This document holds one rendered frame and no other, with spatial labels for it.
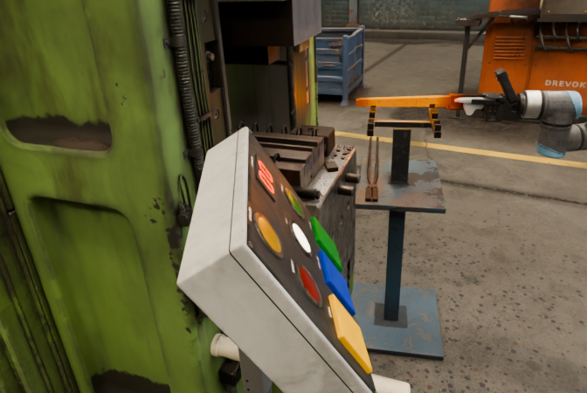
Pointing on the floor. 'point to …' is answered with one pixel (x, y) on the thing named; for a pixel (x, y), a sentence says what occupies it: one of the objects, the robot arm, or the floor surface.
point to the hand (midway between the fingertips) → (458, 97)
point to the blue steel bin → (340, 61)
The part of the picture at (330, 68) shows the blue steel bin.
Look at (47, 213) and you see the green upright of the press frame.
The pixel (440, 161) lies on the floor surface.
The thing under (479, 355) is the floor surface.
